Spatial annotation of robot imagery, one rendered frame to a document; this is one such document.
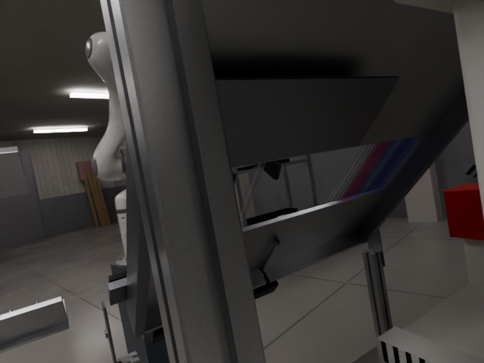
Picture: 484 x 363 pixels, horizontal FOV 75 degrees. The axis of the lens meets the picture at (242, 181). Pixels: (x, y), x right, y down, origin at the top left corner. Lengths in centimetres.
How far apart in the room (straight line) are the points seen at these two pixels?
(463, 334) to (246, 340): 57
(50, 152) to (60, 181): 90
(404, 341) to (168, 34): 53
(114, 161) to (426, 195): 351
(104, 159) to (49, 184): 941
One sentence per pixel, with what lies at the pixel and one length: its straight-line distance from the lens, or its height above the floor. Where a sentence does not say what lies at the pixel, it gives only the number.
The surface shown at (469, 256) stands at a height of 55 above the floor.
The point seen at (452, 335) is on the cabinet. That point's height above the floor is 62.
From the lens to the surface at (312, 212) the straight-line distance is 73.
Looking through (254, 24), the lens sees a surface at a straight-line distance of 36.
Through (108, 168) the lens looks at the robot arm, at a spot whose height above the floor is 105.
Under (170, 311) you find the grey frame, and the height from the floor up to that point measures 90.
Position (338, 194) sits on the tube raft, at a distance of 77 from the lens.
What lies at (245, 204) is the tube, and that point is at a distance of 57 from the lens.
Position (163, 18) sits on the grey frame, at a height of 105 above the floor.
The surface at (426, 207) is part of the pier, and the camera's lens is 411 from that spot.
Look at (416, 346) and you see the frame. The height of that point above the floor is 66.
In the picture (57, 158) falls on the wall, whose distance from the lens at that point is 1069.
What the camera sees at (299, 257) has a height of 70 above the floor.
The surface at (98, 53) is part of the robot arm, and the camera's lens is 104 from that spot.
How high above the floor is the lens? 97
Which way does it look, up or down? 2 degrees down
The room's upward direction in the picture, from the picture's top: 10 degrees counter-clockwise
